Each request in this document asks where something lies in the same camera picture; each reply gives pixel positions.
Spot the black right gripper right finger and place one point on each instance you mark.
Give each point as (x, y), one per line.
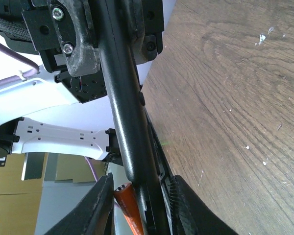
(190, 215)

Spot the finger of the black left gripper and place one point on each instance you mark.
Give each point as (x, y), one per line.
(145, 22)

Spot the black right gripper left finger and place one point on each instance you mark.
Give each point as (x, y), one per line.
(93, 215)

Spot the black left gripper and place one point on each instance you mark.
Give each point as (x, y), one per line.
(63, 33)

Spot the orange battery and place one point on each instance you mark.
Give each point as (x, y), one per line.
(126, 199)

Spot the black remote control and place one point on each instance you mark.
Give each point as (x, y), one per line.
(129, 117)

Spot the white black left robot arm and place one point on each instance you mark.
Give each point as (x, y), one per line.
(39, 115)

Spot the cardboard box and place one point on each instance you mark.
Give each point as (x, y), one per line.
(33, 206)

